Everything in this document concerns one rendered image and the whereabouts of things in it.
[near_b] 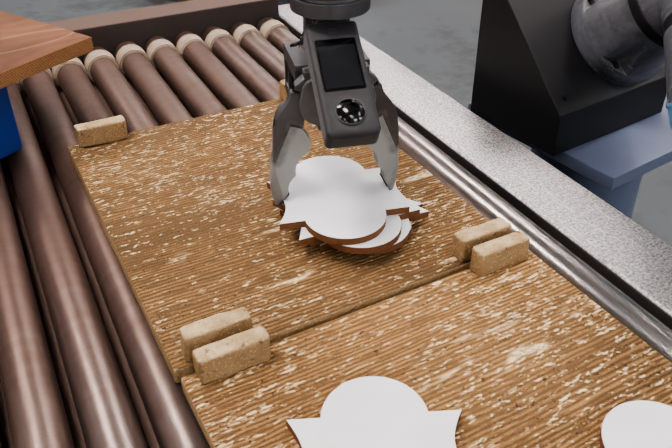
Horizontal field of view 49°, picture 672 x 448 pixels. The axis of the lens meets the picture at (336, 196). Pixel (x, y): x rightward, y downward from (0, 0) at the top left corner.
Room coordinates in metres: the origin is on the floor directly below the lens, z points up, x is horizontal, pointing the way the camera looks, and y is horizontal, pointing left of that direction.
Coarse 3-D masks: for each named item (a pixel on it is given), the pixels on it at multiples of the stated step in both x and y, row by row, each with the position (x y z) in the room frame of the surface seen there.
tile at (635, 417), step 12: (624, 408) 0.36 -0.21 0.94; (636, 408) 0.36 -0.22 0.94; (648, 408) 0.36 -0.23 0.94; (660, 408) 0.36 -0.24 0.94; (612, 420) 0.35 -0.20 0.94; (624, 420) 0.35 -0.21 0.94; (636, 420) 0.35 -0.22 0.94; (648, 420) 0.35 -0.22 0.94; (660, 420) 0.35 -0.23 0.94; (600, 432) 0.35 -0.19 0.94; (612, 432) 0.34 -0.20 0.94; (624, 432) 0.34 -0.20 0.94; (636, 432) 0.34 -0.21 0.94; (648, 432) 0.34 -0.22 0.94; (660, 432) 0.34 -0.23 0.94; (600, 444) 0.34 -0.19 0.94; (612, 444) 0.33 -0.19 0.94; (624, 444) 0.33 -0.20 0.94; (636, 444) 0.33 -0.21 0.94; (648, 444) 0.33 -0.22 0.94; (660, 444) 0.33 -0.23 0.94
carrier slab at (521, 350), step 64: (384, 320) 0.47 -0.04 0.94; (448, 320) 0.47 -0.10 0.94; (512, 320) 0.47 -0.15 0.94; (576, 320) 0.47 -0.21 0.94; (192, 384) 0.39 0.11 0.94; (256, 384) 0.39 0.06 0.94; (320, 384) 0.39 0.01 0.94; (448, 384) 0.39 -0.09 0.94; (512, 384) 0.39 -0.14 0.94; (576, 384) 0.39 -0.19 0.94; (640, 384) 0.39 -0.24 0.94
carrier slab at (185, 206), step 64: (192, 128) 0.81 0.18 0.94; (256, 128) 0.81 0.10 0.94; (128, 192) 0.67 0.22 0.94; (192, 192) 0.67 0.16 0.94; (256, 192) 0.67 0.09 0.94; (448, 192) 0.67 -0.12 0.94; (128, 256) 0.55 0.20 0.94; (192, 256) 0.55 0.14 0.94; (256, 256) 0.55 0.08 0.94; (320, 256) 0.55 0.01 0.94; (384, 256) 0.55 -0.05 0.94; (448, 256) 0.55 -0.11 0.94; (192, 320) 0.47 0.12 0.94; (256, 320) 0.47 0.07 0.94; (320, 320) 0.47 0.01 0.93
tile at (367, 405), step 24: (360, 384) 0.39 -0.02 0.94; (384, 384) 0.39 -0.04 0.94; (336, 408) 0.36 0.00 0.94; (360, 408) 0.36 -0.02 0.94; (384, 408) 0.36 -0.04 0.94; (408, 408) 0.36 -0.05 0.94; (312, 432) 0.34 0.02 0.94; (336, 432) 0.34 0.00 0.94; (360, 432) 0.34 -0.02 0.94; (384, 432) 0.34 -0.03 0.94; (408, 432) 0.34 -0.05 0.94; (432, 432) 0.34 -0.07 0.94
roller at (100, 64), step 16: (96, 48) 1.12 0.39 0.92; (96, 64) 1.06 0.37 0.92; (112, 64) 1.06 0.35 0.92; (96, 80) 1.03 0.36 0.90; (112, 80) 0.99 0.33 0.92; (112, 96) 0.95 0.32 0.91; (128, 96) 0.94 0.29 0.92; (128, 112) 0.89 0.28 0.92; (144, 112) 0.90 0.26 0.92; (128, 128) 0.86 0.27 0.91; (144, 128) 0.84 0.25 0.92
